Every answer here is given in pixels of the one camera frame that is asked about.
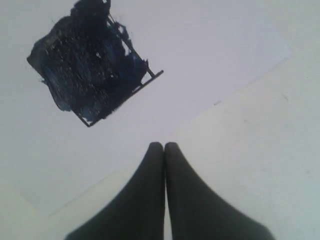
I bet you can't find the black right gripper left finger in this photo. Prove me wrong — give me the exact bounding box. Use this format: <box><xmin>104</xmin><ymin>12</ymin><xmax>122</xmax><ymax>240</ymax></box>
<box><xmin>66</xmin><ymin>142</ymin><xmax>166</xmax><ymax>240</ymax></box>

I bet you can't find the white paper with square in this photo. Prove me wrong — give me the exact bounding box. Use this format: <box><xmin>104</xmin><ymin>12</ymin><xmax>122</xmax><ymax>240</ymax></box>
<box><xmin>0</xmin><ymin>0</ymin><xmax>291</xmax><ymax>215</ymax></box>

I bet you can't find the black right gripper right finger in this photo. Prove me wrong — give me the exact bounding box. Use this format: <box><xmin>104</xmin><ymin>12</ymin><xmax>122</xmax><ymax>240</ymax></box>
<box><xmin>164</xmin><ymin>142</ymin><xmax>274</xmax><ymax>240</ymax></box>

